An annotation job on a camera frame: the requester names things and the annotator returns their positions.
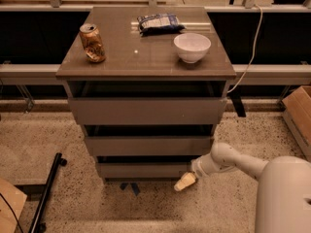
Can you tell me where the grey middle drawer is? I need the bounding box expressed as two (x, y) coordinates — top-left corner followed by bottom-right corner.
(85, 137), (214, 156)

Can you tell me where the metal railing frame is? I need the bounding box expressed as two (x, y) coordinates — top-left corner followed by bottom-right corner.
(0, 0), (311, 85)

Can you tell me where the blue white snack bag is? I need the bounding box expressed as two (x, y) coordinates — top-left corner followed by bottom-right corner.
(137, 13), (185, 35)

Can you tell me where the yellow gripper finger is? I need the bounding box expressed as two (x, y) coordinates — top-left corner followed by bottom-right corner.
(174, 172), (196, 191)

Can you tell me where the white cable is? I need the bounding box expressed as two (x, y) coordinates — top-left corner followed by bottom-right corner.
(226, 4), (264, 94)

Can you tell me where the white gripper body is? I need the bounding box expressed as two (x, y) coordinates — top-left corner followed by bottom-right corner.
(190, 154), (215, 179)

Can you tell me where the white ceramic bowl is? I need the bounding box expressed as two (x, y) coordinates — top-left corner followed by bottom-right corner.
(174, 33), (211, 63)

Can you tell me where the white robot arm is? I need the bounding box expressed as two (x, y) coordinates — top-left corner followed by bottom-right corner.
(174, 143), (311, 233)

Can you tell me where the black metal stand bar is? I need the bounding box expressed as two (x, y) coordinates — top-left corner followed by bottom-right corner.
(17, 152), (67, 233)

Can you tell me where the grey drawer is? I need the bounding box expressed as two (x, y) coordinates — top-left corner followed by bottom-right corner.
(68, 98), (226, 125)
(85, 137), (214, 156)
(95, 162), (190, 179)

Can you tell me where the wooden board left corner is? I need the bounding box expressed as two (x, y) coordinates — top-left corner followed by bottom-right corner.
(0, 178), (27, 233)

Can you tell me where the crushed golden soda can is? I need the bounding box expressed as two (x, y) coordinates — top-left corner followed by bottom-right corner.
(79, 23), (106, 63)

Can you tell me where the cardboard box right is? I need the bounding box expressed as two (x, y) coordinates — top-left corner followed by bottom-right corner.
(282, 85), (311, 161)

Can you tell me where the black table leg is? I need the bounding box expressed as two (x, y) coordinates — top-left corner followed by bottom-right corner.
(228, 86), (246, 117)

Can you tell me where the grey bottom drawer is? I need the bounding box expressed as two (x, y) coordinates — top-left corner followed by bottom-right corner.
(95, 162), (190, 179)

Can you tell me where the grey top drawer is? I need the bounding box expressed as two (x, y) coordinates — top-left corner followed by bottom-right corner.
(68, 98), (226, 125)

